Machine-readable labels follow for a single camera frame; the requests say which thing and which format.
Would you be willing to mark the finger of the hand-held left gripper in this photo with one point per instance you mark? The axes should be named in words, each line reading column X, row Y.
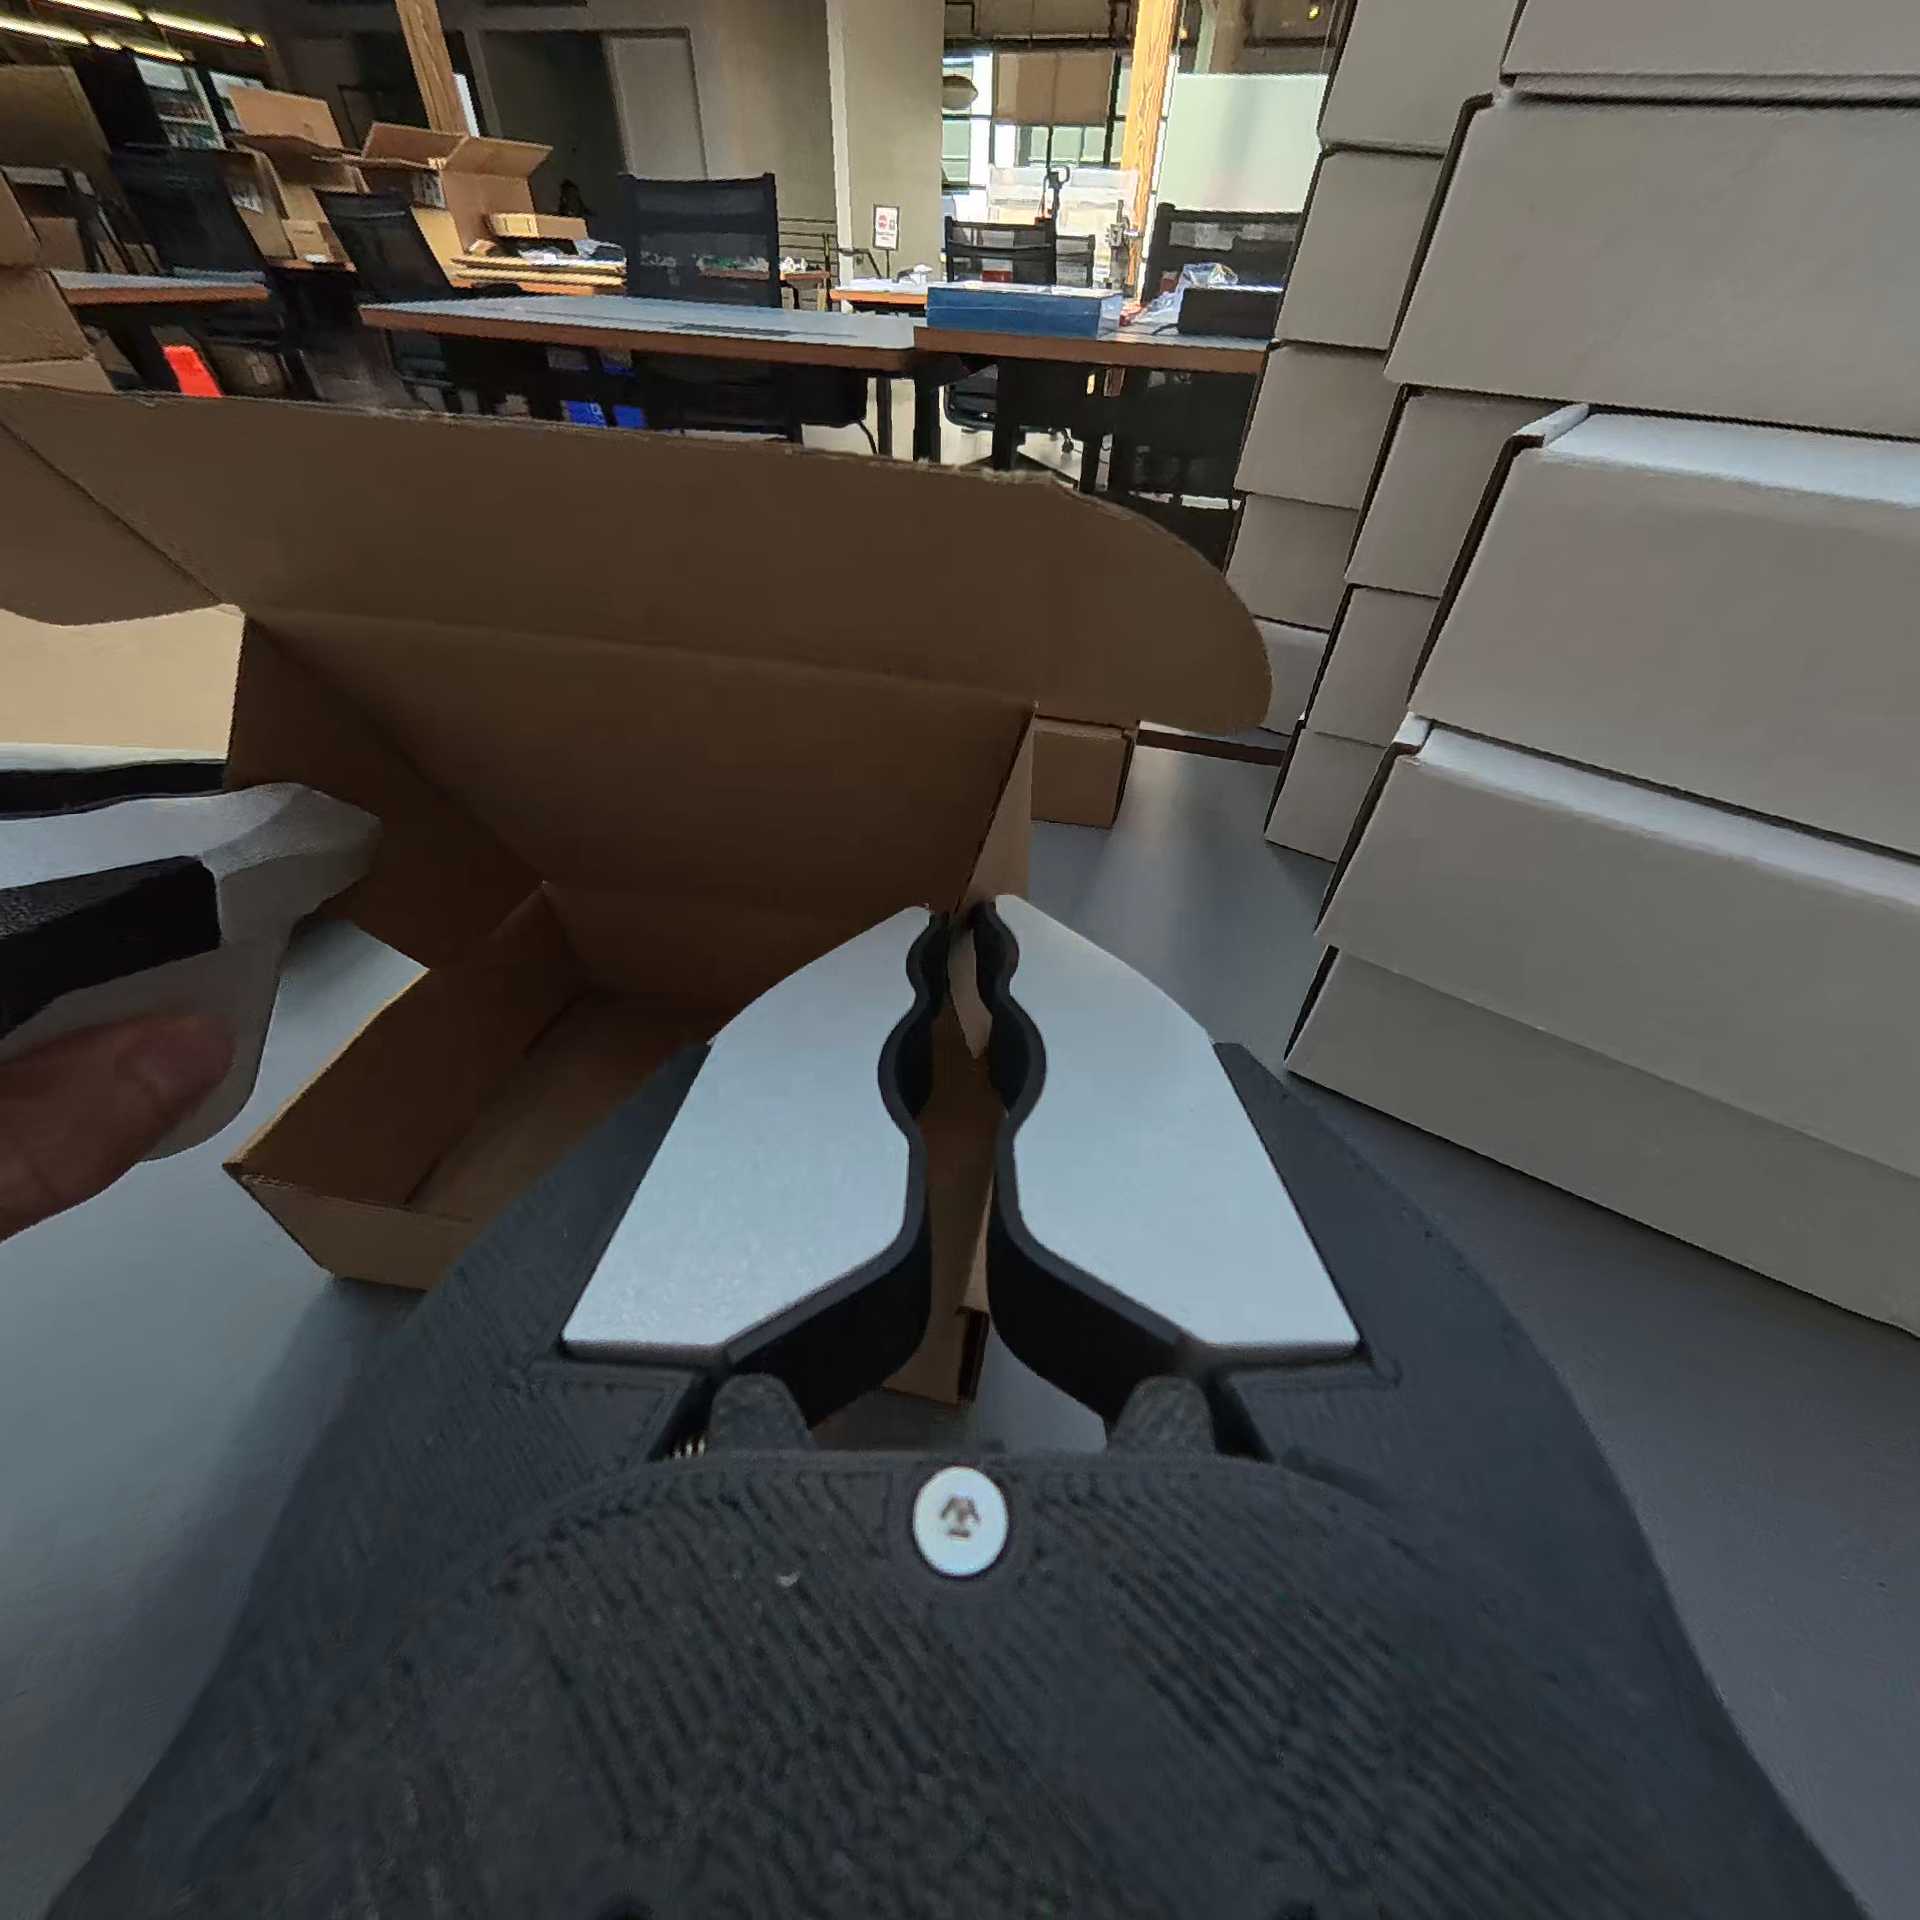
column 270, row 850

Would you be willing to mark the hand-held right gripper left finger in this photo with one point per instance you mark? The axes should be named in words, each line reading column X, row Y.
column 751, row 1201

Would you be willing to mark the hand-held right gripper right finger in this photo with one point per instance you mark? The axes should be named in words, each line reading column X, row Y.
column 1171, row 1201

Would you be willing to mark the small brown cardboard box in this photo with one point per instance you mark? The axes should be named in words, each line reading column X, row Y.
column 1079, row 774

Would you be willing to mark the flat black box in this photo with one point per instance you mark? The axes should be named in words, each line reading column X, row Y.
column 1230, row 313

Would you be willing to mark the flat blue box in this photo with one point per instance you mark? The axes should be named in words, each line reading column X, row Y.
column 1019, row 308

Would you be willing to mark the black mesh office chair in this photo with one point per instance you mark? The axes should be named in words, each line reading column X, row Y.
column 1230, row 241
column 1019, row 253
column 383, row 249
column 698, row 241

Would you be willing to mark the long grey-topped table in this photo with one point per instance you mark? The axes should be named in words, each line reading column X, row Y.
column 630, row 323

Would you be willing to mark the open brown shipping carton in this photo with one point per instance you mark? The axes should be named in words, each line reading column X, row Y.
column 481, row 195

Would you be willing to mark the stack of white boxes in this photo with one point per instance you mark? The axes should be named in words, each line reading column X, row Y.
column 1651, row 601

